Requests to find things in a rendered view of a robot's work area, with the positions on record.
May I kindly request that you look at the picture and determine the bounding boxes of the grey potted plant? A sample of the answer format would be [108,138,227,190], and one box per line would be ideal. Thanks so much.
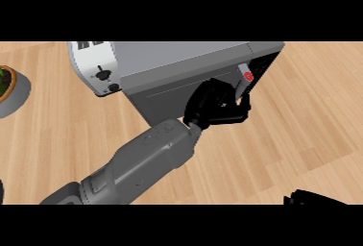
[0,64,34,120]

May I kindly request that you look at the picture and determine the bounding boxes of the grey microwave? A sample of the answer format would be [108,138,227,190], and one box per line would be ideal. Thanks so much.
[109,41,286,128]

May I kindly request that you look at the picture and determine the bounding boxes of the white toaster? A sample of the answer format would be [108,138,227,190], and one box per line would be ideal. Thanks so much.
[67,41,126,97]

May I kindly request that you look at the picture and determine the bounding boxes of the white milk carton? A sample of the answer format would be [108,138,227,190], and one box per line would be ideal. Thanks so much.
[236,62,255,107]

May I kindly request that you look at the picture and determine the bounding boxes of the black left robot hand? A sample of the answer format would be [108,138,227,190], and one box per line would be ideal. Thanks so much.
[182,78,252,131]

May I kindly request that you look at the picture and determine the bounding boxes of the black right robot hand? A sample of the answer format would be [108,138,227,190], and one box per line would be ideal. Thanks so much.
[282,188,348,206]

